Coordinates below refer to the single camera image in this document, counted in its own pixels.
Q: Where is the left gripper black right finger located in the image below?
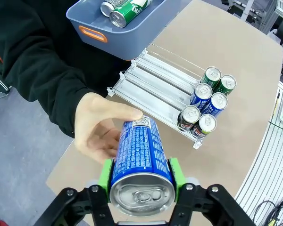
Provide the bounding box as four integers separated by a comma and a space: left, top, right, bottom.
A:
168, 157, 257, 226

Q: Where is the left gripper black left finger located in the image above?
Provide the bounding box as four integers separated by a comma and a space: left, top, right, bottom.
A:
34, 159, 115, 226

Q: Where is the blue Pocari Sweat can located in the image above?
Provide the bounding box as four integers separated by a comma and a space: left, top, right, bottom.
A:
109, 115, 176, 217
190, 82, 213, 106
200, 92, 229, 118

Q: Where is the blue bin with orange handles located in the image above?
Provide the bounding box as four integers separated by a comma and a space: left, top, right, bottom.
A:
66, 0, 167, 61

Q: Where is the green soda can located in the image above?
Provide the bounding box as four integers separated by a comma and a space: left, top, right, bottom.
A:
200, 66, 222, 89
109, 0, 154, 29
213, 74, 237, 96

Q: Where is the black Pepsi can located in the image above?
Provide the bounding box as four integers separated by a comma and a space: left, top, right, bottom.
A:
191, 113, 217, 139
177, 105, 201, 131
100, 0, 130, 18

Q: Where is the person's right forearm black sleeve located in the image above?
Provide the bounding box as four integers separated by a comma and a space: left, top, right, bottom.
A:
4, 35, 104, 139

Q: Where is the clear plastic can dispenser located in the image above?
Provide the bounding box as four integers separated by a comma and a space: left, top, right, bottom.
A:
107, 43, 229, 150

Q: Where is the person's right hand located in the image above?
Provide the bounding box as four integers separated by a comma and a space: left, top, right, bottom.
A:
74, 92, 144, 165

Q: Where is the aluminium slotted mounting platform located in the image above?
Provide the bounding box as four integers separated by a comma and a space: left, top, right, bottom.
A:
234, 81, 283, 226

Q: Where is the black yellow handheld controller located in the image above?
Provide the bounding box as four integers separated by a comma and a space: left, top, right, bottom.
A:
265, 216, 283, 226

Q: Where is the person in black jacket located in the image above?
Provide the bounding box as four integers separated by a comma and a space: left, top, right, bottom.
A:
0, 0, 133, 139

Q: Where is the white table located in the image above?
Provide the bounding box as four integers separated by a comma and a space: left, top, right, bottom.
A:
233, 0, 255, 22

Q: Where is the aluminium frame rack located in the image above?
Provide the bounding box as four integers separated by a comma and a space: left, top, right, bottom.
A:
259, 0, 283, 51

